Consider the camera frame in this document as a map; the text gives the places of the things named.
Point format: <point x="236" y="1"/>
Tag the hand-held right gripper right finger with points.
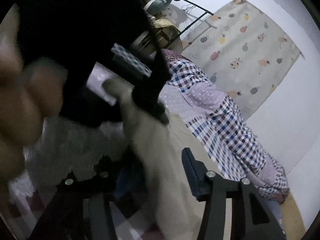
<point x="192" y="172"/>

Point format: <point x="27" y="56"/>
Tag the khaki pants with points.
<point x="155" y="155"/>

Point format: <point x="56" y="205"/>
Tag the person's left hand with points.
<point x="30" y="97"/>

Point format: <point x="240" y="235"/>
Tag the pineapple print wall cloth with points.
<point x="250" y="55"/>

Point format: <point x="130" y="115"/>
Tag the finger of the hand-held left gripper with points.
<point x="160" y="80"/>

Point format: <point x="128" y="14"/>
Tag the checked bed sheet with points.
<point x="175" y="105"/>

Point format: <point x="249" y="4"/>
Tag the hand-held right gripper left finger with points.
<point x="75" y="192"/>

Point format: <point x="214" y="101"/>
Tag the checked quilt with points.
<point x="225" y="120"/>

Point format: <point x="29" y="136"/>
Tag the black clothes rack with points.
<point x="197" y="20"/>

